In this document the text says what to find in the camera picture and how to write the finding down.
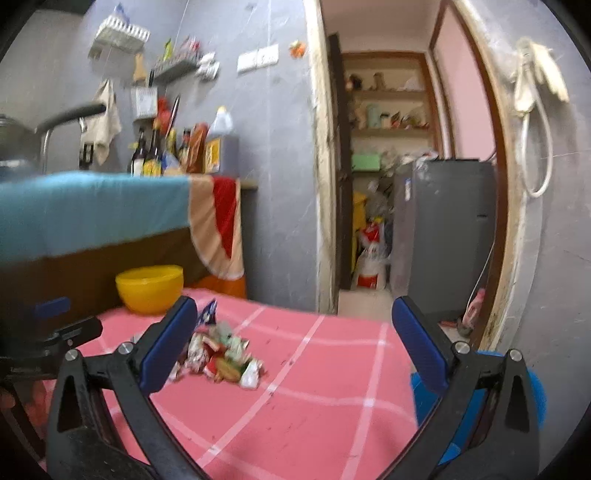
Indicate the dark bottle with yellow label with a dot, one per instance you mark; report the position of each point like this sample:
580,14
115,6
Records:
152,159

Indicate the pink white plastic bottle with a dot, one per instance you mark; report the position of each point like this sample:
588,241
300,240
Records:
473,309

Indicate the white wall socket adapter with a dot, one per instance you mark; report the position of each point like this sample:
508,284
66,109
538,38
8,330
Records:
207,67

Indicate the orange cloth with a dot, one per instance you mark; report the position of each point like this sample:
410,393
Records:
226,286

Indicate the pile of plastic bags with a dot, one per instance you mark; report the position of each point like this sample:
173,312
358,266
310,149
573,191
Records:
406,159

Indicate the dark wooden table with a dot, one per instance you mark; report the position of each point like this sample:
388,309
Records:
69,277

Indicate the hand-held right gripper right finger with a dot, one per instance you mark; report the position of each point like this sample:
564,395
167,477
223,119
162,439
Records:
420,344

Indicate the dark glass bottle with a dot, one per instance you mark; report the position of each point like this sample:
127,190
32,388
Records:
137,157

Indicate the yellow plastic bowl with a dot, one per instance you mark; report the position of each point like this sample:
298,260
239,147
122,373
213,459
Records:
147,288

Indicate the pile of snack wrappers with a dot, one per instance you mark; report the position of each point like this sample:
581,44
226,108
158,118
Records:
221,355

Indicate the teal cloth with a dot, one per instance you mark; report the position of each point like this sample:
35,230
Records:
92,207

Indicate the grey wall shelf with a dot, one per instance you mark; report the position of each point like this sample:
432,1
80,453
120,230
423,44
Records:
178,67

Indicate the blue plastic bucket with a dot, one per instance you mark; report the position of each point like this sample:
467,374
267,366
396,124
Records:
421,406

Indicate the green box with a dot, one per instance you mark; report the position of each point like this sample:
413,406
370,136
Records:
367,161

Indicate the cream hanging towel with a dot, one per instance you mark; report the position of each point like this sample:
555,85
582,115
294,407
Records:
99,124

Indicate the red white plastic bag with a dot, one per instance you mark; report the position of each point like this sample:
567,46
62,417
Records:
373,230

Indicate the yellow bin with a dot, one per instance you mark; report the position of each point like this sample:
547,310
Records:
359,217

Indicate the orange wall decoration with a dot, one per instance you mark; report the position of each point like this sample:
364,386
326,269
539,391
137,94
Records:
298,48

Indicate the pink checked blanket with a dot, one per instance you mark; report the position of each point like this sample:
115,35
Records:
300,392

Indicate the white utensil holder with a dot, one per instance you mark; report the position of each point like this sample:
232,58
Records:
143,101

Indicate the wooden door frame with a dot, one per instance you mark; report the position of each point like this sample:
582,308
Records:
323,184

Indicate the white plastic jug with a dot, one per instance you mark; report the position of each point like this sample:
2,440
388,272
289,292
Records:
220,122

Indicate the pale green jar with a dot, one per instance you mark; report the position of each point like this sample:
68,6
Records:
374,115

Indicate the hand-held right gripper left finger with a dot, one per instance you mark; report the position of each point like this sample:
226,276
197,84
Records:
168,344

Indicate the cream work glove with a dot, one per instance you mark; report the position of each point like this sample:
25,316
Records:
522,83
551,74

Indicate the grey container with yellow label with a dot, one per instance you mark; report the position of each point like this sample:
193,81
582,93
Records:
224,154

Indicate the brown sauce bottle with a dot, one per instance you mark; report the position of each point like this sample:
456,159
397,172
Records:
184,150

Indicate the dark wooden door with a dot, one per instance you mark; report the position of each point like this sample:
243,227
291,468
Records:
341,184

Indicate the beige red striped cloth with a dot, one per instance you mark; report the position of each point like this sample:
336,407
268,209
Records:
217,221

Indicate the orange packet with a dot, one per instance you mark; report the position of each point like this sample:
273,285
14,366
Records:
198,147

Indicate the white red sack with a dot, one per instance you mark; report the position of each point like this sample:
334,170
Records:
369,272

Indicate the dark cooking pot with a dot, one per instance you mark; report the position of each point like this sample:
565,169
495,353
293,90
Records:
14,143

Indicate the wooden wall shelves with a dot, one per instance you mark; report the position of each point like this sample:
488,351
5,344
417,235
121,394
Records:
392,91

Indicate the grey refrigerator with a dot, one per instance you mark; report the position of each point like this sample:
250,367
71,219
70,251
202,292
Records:
443,230

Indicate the white wall switch plate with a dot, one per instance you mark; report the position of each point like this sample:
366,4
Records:
258,57

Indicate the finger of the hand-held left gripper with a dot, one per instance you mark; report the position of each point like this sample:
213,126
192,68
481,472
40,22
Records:
76,331
53,307

